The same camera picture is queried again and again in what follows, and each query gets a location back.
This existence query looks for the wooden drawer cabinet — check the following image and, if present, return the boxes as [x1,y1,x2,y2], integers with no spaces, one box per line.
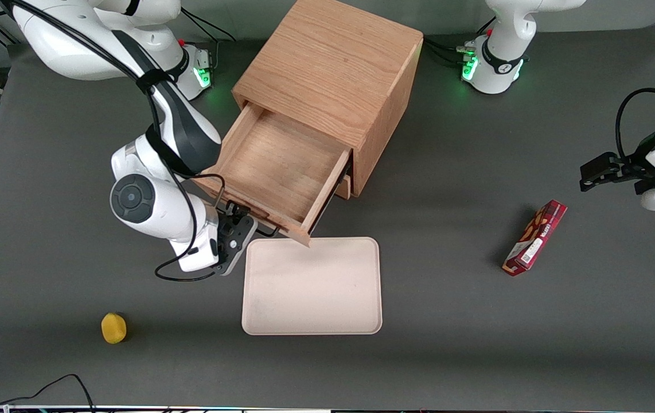
[232,0,424,198]

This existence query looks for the red cookie box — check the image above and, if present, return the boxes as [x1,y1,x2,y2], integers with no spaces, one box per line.
[502,200,568,277]

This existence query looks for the beige plastic tray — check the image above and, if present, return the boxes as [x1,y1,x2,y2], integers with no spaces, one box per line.
[241,237,383,336]

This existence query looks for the yellow lemon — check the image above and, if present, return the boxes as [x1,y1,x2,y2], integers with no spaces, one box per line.
[101,313,127,345]

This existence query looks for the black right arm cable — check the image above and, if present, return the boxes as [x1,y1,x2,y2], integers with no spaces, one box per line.
[0,0,228,282]

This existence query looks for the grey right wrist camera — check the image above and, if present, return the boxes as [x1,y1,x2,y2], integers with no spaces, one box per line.
[216,218,259,277]

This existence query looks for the black floor cable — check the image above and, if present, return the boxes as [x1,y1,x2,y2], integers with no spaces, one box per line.
[0,374,96,412]

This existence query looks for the black right base cables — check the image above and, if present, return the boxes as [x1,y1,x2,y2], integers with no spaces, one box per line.
[181,9,236,44]

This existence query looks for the black base cables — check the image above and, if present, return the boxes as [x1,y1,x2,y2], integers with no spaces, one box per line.
[181,9,236,44]
[424,17,480,67]

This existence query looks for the black left base cables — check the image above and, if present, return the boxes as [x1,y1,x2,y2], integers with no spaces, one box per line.
[424,17,480,67]

